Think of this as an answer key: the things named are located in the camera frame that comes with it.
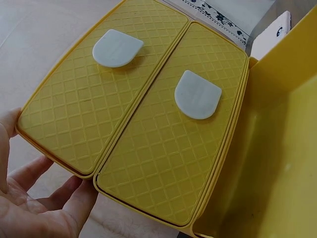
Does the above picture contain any person's left hand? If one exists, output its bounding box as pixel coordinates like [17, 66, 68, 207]
[0, 108, 98, 238]

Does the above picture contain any yellow lattice-lid container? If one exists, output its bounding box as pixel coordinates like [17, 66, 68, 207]
[93, 21, 250, 236]
[15, 0, 192, 179]

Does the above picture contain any large yellow open box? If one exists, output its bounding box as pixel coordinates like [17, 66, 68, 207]
[190, 18, 317, 238]

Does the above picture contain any white block with blue print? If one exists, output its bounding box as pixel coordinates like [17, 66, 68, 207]
[252, 9, 292, 61]

